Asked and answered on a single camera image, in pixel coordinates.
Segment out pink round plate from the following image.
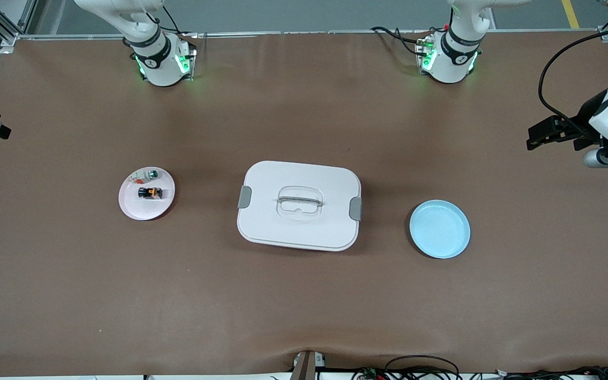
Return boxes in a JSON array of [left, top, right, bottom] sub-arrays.
[[118, 167, 176, 221]]

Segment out white lidded storage box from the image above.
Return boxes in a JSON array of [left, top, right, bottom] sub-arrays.
[[236, 160, 362, 252]]

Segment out looped black cable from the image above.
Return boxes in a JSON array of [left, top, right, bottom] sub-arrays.
[[385, 355, 461, 380]]

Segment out white green push switch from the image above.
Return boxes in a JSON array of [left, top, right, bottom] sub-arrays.
[[130, 168, 160, 186]]

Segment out light blue round plate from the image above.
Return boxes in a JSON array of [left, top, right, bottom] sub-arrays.
[[409, 199, 471, 259]]

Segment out brown camera mount post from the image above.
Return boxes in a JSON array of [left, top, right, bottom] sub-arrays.
[[289, 350, 327, 380]]

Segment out black base power cables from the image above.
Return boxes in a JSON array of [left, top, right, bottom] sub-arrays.
[[370, 25, 431, 56]]

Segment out tangled wire bundle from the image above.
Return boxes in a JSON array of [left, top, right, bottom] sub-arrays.
[[351, 366, 608, 380]]

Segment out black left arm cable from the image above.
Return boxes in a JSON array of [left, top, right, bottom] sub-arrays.
[[539, 21, 608, 140]]

